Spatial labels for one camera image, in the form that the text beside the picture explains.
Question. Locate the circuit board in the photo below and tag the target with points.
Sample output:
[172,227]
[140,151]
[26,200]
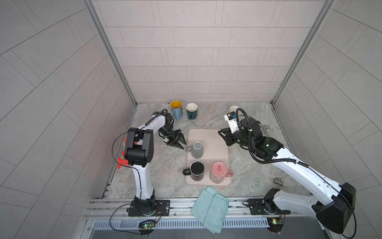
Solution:
[275,224]
[146,227]

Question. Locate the black mug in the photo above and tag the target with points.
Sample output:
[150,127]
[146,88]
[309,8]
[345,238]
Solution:
[196,171]

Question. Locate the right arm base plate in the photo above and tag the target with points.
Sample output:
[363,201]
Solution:
[264,207]

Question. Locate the grey mug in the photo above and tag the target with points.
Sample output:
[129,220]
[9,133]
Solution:
[196,150]

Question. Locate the pink glass mug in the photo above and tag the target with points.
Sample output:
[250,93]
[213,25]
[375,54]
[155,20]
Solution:
[219,172]

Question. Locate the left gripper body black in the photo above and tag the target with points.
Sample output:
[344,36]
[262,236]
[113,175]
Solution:
[171,136]

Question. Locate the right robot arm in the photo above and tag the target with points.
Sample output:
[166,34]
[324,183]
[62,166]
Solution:
[331,203]

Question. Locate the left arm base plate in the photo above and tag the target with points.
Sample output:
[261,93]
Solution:
[148,208]

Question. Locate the right circuit board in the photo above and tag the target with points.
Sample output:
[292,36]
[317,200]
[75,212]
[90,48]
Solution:
[275,224]

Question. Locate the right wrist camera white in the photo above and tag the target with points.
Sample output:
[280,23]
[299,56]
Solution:
[233,122]

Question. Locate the red monster plush toy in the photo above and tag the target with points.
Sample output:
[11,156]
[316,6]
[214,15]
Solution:
[121,160]

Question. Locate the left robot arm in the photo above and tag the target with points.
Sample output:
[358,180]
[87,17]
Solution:
[138,153]

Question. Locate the beige tray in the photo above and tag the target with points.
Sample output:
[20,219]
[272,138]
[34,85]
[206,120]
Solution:
[215,149]

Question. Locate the left circuit board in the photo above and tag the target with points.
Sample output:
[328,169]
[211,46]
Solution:
[146,227]

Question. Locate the aluminium mounting rail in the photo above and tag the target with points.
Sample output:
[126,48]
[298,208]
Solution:
[181,207]

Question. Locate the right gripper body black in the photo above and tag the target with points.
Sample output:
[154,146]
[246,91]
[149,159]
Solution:
[238,137]

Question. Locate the teal cloth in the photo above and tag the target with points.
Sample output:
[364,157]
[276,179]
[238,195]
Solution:
[210,209]

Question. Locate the small metal fitting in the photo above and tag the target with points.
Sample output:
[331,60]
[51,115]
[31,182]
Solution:
[278,181]

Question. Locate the clear tube with grains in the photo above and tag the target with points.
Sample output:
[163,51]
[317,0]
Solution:
[268,131]

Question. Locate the light blue butterfly mug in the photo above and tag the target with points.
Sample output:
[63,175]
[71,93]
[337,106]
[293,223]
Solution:
[177,110]

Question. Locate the light green mug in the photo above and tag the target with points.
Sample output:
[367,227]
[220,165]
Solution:
[233,109]

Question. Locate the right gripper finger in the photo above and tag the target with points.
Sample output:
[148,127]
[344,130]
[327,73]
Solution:
[224,132]
[229,140]

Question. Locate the dark green mug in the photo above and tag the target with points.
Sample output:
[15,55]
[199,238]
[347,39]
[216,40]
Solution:
[192,111]

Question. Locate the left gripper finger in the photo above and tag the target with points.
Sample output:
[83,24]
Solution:
[177,145]
[180,137]

